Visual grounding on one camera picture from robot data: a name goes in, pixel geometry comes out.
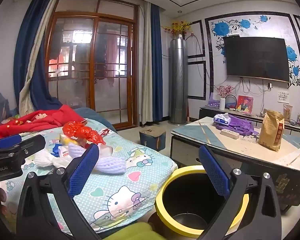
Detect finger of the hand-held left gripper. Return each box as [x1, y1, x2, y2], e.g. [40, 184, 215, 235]
[0, 134, 46, 158]
[0, 134, 22, 150]

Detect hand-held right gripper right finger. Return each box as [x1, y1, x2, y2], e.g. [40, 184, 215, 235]
[197, 144, 283, 240]

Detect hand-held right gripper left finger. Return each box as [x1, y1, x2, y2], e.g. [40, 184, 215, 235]
[16, 144, 102, 240]

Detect white foam fruit net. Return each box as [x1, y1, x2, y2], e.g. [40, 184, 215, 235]
[34, 152, 56, 168]
[67, 143, 88, 156]
[95, 155, 127, 174]

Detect blue and white packet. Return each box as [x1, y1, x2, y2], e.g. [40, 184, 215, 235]
[51, 144, 70, 158]

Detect small white box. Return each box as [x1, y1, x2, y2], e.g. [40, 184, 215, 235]
[97, 145, 113, 156]

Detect yellow-rimmed black trash bin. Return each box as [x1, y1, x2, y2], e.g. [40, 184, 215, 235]
[155, 165, 249, 238]

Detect red plastic bag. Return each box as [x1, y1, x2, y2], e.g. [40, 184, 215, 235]
[62, 121, 107, 145]

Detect red flowered blanket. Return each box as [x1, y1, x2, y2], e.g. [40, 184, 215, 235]
[0, 104, 87, 140]

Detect white power strip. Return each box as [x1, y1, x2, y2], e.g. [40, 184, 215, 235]
[220, 129, 240, 140]

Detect coffee table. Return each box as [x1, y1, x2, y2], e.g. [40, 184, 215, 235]
[170, 116, 300, 213]

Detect cartoon cat printed blanket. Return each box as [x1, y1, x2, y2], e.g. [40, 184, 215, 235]
[0, 116, 178, 233]

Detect blue curtain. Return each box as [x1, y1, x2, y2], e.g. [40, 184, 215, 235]
[14, 0, 63, 110]
[150, 4, 163, 122]

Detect purple cloth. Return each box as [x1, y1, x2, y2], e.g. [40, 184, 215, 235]
[215, 114, 261, 137]

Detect white tissue pack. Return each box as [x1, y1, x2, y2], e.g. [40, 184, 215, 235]
[213, 113, 232, 125]

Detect blue bed cover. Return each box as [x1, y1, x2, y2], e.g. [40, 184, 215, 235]
[74, 107, 118, 133]

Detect television cabinet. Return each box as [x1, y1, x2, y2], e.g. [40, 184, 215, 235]
[199, 106, 300, 140]

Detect brown paper bag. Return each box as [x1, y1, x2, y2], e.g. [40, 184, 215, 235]
[258, 110, 285, 152]

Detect purple card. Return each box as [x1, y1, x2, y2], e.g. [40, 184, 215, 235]
[208, 92, 220, 108]

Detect white vase with pink flowers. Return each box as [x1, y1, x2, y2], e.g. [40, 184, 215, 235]
[216, 85, 234, 110]

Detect blue storage box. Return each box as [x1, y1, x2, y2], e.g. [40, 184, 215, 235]
[139, 127, 166, 152]

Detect round desk ornament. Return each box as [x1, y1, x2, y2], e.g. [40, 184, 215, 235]
[225, 94, 238, 110]

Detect colourful painting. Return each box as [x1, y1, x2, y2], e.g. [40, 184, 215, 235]
[236, 95, 253, 114]

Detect beige curtain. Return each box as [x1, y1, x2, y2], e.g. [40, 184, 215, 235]
[140, 2, 153, 127]
[19, 0, 61, 115]

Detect standing snack package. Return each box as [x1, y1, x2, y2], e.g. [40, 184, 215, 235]
[283, 104, 293, 122]

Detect grey tower air conditioner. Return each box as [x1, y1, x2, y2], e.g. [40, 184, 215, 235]
[169, 38, 188, 124]

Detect wooden glass door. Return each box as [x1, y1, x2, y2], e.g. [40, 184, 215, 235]
[45, 0, 140, 130]

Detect black flat television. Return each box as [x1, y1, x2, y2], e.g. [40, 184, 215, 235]
[223, 36, 290, 82]

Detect yellow artificial flowers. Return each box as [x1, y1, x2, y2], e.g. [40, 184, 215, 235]
[162, 20, 194, 34]

